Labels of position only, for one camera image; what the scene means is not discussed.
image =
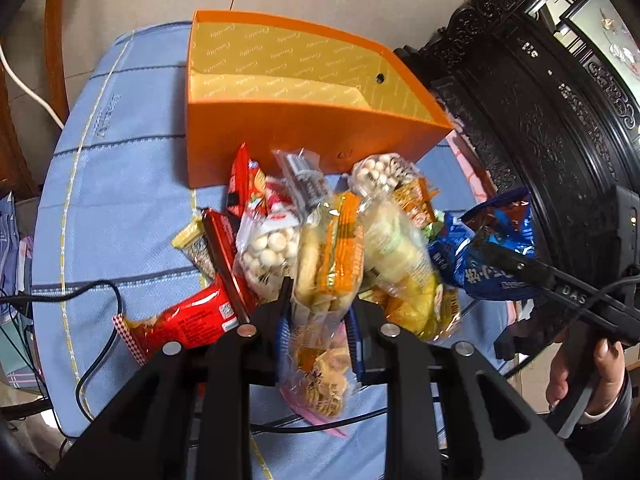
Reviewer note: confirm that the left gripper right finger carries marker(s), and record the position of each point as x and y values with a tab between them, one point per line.
450	414

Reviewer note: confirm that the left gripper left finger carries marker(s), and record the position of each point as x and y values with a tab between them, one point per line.
186	413

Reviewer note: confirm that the blue snack bag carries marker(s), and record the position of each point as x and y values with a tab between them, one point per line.
463	248

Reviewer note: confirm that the pink sesame cracker bag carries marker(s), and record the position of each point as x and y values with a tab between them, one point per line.
314	369

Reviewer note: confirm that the white round bun packet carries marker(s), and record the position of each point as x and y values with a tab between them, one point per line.
394	251

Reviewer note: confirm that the yellow cereal bar packet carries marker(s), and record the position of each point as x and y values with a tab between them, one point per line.
191	241

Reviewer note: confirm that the red stick snack packet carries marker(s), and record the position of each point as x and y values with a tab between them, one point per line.
220	241

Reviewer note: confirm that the orange rice cracker packet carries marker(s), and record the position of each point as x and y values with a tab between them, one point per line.
330	255

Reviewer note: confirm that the strawberry white ball bag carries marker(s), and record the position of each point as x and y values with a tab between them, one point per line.
267	247

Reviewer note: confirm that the brown cracker packet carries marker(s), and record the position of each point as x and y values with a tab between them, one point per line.
415	200

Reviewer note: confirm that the red round biscuit packet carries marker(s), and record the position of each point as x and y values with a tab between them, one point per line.
247	185

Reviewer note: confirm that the white ball snack bag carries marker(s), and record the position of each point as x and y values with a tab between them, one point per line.
382	175

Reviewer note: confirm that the black carved wooden furniture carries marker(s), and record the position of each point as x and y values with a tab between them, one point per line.
550	116

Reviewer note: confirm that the carved wooden chair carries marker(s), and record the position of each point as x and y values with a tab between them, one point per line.
16	178

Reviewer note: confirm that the orange cardboard box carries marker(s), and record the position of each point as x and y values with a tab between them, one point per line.
274	83

